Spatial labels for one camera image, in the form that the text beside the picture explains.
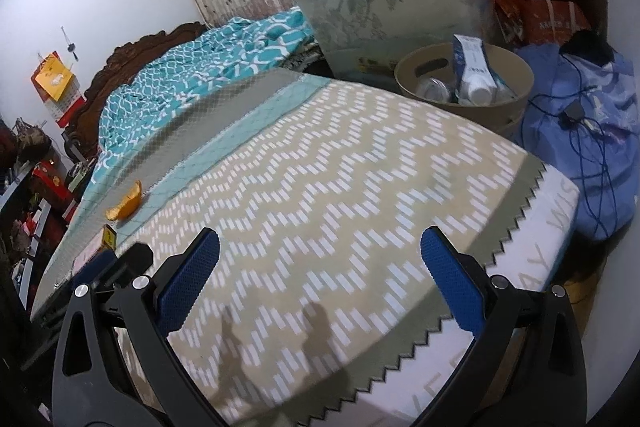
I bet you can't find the beige zigzag bed cover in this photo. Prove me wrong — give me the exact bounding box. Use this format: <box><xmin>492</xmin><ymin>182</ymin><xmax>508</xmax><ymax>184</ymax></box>
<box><xmin>30</xmin><ymin>67</ymin><xmax>548</xmax><ymax>425</ymax></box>

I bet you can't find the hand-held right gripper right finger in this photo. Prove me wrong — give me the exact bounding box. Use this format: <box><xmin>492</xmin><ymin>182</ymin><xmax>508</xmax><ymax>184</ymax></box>
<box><xmin>420</xmin><ymin>227</ymin><xmax>588</xmax><ymax>427</ymax></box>

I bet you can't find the cluttered dark shelf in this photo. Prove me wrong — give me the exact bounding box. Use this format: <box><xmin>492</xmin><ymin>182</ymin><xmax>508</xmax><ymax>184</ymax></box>
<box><xmin>0</xmin><ymin>117</ymin><xmax>91</xmax><ymax>293</ymax></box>

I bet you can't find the orange snack bag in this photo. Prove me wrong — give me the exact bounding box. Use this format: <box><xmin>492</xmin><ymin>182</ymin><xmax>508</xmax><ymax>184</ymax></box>
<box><xmin>495</xmin><ymin>0</ymin><xmax>526</xmax><ymax>42</ymax></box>
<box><xmin>520</xmin><ymin>0</ymin><xmax>591</xmax><ymax>45</ymax></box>

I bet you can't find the white plastic bottle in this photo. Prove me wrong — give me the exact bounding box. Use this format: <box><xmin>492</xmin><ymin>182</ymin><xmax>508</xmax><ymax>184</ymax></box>
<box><xmin>457</xmin><ymin>77</ymin><xmax>496</xmax><ymax>105</ymax></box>

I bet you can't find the round tan wastebasket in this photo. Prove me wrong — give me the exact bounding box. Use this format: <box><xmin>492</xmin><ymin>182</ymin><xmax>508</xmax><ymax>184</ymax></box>
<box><xmin>394</xmin><ymin>42</ymin><xmax>535</xmax><ymax>138</ymax></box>

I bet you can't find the carved wooden headboard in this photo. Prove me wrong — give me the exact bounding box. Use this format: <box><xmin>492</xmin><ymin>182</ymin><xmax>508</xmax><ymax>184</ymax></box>
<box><xmin>65</xmin><ymin>22</ymin><xmax>208</xmax><ymax>158</ymax></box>

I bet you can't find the hanging black ornament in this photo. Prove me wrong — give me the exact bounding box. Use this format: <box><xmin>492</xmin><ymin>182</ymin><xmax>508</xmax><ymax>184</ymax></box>
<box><xmin>61</xmin><ymin>26</ymin><xmax>80</xmax><ymax>64</ymax></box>

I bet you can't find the white mattress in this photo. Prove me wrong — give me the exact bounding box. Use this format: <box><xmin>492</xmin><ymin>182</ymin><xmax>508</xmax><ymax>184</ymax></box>
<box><xmin>350</xmin><ymin>167</ymin><xmax>581</xmax><ymax>427</ymax></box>

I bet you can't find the red gift box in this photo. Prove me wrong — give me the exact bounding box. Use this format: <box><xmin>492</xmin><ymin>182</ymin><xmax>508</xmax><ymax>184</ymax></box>
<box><xmin>32</xmin><ymin>162</ymin><xmax>68</xmax><ymax>204</ymax></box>

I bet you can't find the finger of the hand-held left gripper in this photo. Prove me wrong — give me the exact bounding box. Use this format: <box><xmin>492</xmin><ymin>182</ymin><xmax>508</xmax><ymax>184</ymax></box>
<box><xmin>100</xmin><ymin>244</ymin><xmax>153</xmax><ymax>303</ymax></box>

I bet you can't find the blue and white carton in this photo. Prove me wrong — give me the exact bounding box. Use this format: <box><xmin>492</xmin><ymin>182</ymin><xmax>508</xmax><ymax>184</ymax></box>
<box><xmin>452</xmin><ymin>34</ymin><xmax>506</xmax><ymax>100</ymax></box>

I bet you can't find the teal patterned blanket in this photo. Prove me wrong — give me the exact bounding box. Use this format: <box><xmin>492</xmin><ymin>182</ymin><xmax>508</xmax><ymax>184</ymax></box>
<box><xmin>97</xmin><ymin>7</ymin><xmax>318</xmax><ymax>168</ymax></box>

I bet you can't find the clear plastic storage box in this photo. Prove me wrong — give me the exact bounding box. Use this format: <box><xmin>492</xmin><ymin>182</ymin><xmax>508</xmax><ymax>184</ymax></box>
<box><xmin>277</xmin><ymin>0</ymin><xmax>496</xmax><ymax>80</ymax></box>

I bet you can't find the brown cardboard box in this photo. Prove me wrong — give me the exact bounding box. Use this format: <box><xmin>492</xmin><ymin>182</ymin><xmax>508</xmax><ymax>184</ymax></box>
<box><xmin>567</xmin><ymin>267</ymin><xmax>607</xmax><ymax>304</ymax></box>

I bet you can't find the orange peel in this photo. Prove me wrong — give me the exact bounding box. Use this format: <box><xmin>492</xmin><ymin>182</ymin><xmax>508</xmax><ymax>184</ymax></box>
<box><xmin>105</xmin><ymin>181</ymin><xmax>144</xmax><ymax>220</ymax></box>

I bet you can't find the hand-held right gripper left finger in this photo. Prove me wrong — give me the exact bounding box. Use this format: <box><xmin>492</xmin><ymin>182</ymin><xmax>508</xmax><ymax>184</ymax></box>
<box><xmin>52</xmin><ymin>227</ymin><xmax>221</xmax><ymax>427</ymax></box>

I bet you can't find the blue cloth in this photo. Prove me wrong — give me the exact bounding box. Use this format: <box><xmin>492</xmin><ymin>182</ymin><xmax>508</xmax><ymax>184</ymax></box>
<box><xmin>512</xmin><ymin>42</ymin><xmax>640</xmax><ymax>243</ymax></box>

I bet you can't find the yellow and red wall calendar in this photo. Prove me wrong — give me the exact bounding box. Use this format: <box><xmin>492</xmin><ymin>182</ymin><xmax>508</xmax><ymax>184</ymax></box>
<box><xmin>31</xmin><ymin>52</ymin><xmax>81</xmax><ymax>128</ymax></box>

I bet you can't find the black charger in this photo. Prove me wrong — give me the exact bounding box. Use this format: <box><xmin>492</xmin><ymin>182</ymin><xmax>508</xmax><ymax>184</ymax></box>
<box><xmin>559</xmin><ymin>101</ymin><xmax>587</xmax><ymax>130</ymax></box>

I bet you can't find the black cloth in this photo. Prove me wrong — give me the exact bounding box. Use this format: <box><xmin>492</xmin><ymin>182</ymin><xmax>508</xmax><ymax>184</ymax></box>
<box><xmin>557</xmin><ymin>32</ymin><xmax>613</xmax><ymax>64</ymax></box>

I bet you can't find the black cable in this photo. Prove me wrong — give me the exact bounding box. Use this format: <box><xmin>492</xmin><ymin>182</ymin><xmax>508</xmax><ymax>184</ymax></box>
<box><xmin>527</xmin><ymin>52</ymin><xmax>636</xmax><ymax>233</ymax></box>

